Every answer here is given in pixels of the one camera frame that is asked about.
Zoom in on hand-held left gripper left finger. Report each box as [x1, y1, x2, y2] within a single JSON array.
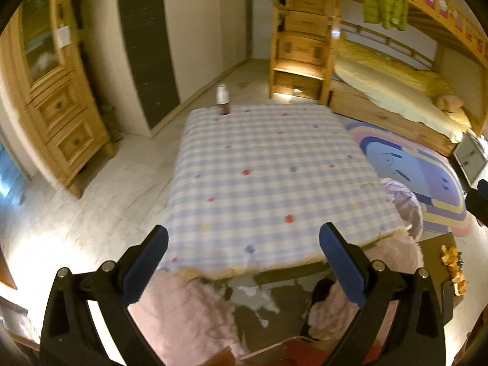
[[40, 224, 169, 366]]

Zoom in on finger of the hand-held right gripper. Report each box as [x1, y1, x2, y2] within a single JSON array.
[[466, 179, 488, 225]]

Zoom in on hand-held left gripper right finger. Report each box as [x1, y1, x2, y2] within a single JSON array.
[[316, 222, 447, 366]]

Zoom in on trash bin with pink bag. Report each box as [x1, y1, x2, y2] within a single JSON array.
[[379, 177, 424, 239]]

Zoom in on small white nightstand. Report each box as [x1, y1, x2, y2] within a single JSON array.
[[453, 131, 488, 185]]

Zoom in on person's left leg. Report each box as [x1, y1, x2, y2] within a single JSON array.
[[130, 271, 248, 366]]

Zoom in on pile of orange peels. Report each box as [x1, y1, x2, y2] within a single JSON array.
[[441, 245, 469, 296]]

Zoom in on brown board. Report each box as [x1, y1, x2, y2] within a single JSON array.
[[417, 232, 464, 344]]

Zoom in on pastel rainbow rug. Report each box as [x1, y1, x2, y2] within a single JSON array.
[[345, 120, 468, 235]]

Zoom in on tan stuffed toy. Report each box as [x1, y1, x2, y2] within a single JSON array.
[[435, 93, 465, 113]]

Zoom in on black flat object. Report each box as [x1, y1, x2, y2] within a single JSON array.
[[442, 280, 454, 323]]

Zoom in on blue checkered tablecloth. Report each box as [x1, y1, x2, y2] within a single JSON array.
[[163, 103, 405, 280]]

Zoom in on pale yellow mattress sheet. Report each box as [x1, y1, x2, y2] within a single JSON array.
[[333, 59, 471, 143]]

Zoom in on wooden bunk bed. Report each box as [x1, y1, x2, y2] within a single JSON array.
[[328, 0, 488, 157]]

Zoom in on yellow blanket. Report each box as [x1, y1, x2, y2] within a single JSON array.
[[337, 32, 450, 98]]

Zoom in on wooden cabinet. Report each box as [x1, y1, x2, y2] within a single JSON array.
[[0, 0, 115, 199]]

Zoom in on small brown bottle white cap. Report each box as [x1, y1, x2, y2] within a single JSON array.
[[216, 83, 230, 116]]

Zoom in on dark wardrobe panel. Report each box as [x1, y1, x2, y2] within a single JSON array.
[[115, 0, 181, 130]]

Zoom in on wooden stair drawers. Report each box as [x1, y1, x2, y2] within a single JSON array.
[[269, 0, 342, 105]]

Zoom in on green puffer jacket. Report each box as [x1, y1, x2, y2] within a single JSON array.
[[362, 0, 408, 31]]

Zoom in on white paper tag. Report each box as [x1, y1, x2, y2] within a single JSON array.
[[53, 26, 71, 49]]

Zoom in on white wardrobe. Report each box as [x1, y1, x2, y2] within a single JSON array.
[[114, 0, 254, 134]]

